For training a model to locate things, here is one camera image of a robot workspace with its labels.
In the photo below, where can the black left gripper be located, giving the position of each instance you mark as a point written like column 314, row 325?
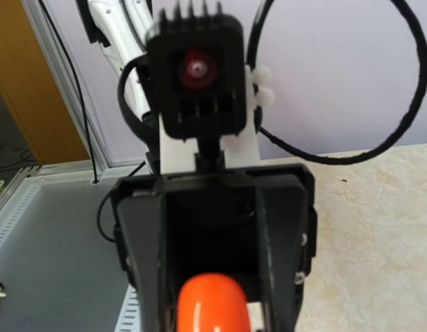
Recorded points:
column 256, row 224

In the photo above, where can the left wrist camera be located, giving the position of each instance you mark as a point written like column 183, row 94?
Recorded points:
column 205, row 94

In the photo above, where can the red round object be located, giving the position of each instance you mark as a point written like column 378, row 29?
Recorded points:
column 212, row 302

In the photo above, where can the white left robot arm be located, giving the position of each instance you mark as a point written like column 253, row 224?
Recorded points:
column 120, row 28

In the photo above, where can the front aluminium rail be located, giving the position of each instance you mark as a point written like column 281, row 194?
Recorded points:
column 59, row 274

